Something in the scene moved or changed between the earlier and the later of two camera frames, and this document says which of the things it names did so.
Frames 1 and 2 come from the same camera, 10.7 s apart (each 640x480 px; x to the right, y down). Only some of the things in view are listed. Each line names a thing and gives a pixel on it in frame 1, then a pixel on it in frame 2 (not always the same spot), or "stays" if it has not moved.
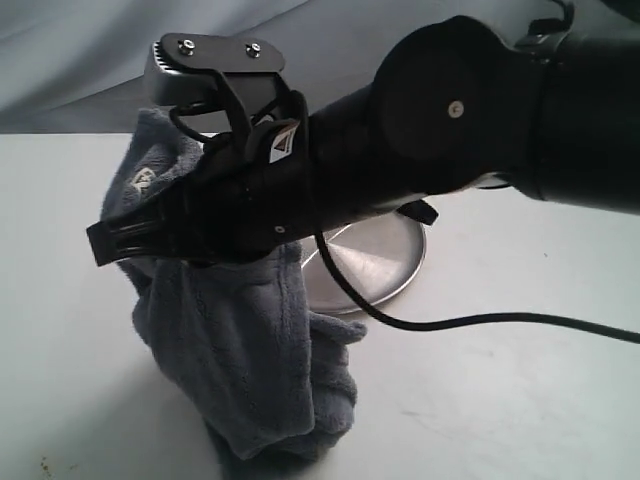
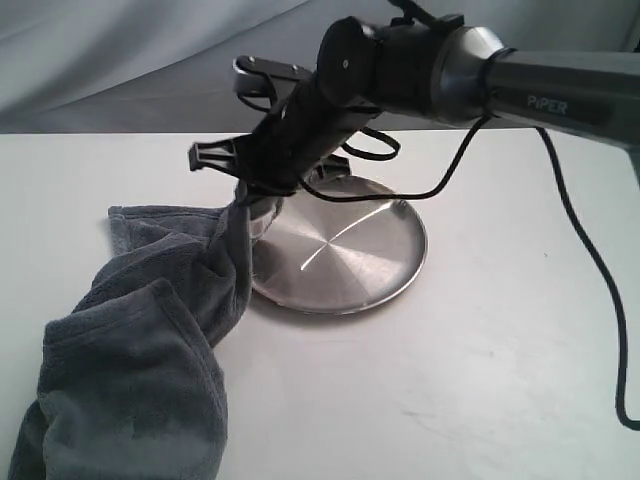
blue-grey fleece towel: x=263 y=368 -> x=131 y=383
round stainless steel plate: x=379 y=256 stays
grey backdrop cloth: x=78 y=66 stays
